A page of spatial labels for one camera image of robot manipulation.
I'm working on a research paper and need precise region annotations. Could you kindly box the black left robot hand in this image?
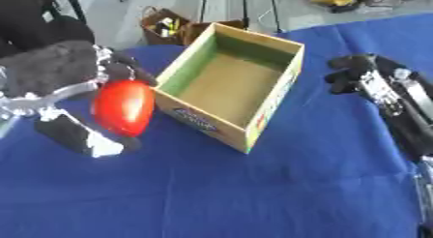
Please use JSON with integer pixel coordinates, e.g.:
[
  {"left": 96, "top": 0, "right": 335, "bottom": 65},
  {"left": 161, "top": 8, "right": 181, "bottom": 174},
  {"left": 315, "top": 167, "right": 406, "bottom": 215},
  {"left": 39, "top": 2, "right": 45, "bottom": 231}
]
[{"left": 0, "top": 40, "right": 161, "bottom": 160}]

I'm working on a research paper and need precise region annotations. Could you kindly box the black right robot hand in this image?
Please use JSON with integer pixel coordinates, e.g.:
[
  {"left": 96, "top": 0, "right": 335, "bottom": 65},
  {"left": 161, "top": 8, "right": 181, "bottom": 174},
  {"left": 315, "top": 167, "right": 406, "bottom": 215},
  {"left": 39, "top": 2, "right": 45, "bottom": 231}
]
[{"left": 323, "top": 52, "right": 433, "bottom": 161}]

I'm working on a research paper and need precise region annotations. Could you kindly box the red egg-shaped toy fruit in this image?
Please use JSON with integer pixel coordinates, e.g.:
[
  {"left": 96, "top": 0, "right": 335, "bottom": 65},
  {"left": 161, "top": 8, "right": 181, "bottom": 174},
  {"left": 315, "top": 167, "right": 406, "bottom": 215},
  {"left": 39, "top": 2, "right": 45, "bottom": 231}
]
[{"left": 89, "top": 79, "right": 158, "bottom": 138}]

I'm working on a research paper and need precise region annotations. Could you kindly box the tan cardboard box green inside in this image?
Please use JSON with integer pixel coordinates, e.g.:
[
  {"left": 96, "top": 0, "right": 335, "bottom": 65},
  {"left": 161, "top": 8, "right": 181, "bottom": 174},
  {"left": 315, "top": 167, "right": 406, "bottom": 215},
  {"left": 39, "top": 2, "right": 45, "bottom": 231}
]
[{"left": 150, "top": 21, "right": 306, "bottom": 155}]

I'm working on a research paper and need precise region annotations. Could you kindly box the brown cardboard box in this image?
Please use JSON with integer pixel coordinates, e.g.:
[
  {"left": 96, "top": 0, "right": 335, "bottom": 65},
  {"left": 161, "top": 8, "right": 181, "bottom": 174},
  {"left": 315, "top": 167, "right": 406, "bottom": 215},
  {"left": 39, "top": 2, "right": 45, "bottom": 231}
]
[{"left": 181, "top": 19, "right": 247, "bottom": 46}]

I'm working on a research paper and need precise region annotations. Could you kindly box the black chair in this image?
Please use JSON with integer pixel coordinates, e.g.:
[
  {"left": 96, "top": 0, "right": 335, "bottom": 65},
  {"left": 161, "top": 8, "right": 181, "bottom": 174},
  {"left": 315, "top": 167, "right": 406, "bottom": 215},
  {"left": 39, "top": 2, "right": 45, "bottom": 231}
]
[{"left": 0, "top": 0, "right": 99, "bottom": 58}]

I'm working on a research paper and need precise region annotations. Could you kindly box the brown basket with items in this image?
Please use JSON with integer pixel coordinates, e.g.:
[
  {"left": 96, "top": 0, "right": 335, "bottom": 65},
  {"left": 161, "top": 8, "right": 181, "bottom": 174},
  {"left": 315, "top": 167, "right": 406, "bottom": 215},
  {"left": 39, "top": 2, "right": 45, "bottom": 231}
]
[{"left": 138, "top": 5, "right": 193, "bottom": 46}]

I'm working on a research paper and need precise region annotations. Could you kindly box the black tripod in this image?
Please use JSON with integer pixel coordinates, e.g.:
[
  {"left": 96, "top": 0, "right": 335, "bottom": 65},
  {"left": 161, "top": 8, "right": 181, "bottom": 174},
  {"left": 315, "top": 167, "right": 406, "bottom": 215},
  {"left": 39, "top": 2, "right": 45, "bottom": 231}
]
[{"left": 197, "top": 0, "right": 286, "bottom": 34}]

